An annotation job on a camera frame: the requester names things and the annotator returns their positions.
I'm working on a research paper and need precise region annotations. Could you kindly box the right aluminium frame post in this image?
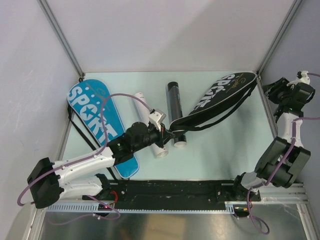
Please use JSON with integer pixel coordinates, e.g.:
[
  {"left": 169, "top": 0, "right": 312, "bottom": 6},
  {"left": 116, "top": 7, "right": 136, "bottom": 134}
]
[{"left": 256, "top": 0, "right": 305, "bottom": 75}]

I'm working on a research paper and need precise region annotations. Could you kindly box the black racket bag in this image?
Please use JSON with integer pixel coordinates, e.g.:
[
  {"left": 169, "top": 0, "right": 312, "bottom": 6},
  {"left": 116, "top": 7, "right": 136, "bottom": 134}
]
[{"left": 169, "top": 71, "right": 258, "bottom": 136}]

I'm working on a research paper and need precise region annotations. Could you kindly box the blue racket bag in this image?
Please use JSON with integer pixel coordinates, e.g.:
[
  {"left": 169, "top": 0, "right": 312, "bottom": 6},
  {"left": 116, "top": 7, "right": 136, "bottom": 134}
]
[{"left": 66, "top": 78, "right": 140, "bottom": 180}]

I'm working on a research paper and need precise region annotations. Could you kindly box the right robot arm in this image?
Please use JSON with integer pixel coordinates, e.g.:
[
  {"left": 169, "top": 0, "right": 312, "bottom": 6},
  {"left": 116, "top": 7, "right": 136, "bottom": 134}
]
[{"left": 231, "top": 71, "right": 316, "bottom": 201}]

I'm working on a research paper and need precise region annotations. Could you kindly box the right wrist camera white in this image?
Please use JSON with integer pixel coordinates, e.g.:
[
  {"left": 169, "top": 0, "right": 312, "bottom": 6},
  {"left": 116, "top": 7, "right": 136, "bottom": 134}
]
[{"left": 296, "top": 70, "right": 311, "bottom": 85}]

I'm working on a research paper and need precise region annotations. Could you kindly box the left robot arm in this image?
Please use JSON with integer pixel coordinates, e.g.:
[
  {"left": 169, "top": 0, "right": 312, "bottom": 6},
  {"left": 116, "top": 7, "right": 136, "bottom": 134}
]
[{"left": 27, "top": 122, "right": 175, "bottom": 209}]

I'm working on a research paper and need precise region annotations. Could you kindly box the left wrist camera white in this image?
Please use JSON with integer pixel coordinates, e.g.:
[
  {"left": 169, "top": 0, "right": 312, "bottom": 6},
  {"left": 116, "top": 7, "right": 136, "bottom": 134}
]
[{"left": 148, "top": 109, "right": 166, "bottom": 131}]

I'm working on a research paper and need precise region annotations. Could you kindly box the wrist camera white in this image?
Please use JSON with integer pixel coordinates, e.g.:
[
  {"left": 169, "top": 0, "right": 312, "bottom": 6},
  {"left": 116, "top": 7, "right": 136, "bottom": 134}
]
[
  {"left": 296, "top": 70, "right": 311, "bottom": 85},
  {"left": 148, "top": 109, "right": 166, "bottom": 131}
]

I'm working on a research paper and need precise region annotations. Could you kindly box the black shuttlecock tube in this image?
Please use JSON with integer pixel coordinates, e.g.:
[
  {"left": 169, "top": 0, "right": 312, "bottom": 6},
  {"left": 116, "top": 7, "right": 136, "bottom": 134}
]
[{"left": 167, "top": 81, "right": 187, "bottom": 148}]

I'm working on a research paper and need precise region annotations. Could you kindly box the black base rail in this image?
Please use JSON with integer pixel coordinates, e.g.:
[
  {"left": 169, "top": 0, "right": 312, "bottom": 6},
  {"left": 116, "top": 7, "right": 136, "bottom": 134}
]
[{"left": 96, "top": 180, "right": 247, "bottom": 210}]

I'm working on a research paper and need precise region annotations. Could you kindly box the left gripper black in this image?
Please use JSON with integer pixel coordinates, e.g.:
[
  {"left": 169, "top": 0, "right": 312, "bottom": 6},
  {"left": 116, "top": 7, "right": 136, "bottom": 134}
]
[{"left": 132, "top": 122, "right": 174, "bottom": 152}]

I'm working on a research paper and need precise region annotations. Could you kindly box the white cable duct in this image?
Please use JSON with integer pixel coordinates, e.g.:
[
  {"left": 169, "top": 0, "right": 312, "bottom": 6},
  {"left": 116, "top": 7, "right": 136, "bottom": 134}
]
[{"left": 46, "top": 202, "right": 249, "bottom": 214}]

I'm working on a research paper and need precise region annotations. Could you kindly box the left aluminium frame post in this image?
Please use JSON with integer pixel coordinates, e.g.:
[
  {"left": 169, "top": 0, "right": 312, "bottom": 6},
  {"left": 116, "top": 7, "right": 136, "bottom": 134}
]
[{"left": 37, "top": 0, "right": 85, "bottom": 82}]

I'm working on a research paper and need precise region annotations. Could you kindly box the white shuttlecock tube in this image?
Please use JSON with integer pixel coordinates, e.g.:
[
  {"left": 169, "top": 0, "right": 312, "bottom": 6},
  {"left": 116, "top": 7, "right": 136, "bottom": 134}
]
[{"left": 134, "top": 92, "right": 169, "bottom": 158}]

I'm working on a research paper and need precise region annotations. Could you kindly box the aluminium frame post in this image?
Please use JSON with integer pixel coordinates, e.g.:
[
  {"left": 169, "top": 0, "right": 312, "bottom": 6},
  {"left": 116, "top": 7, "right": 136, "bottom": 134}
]
[
  {"left": 37, "top": 0, "right": 85, "bottom": 82},
  {"left": 256, "top": 0, "right": 305, "bottom": 75}
]

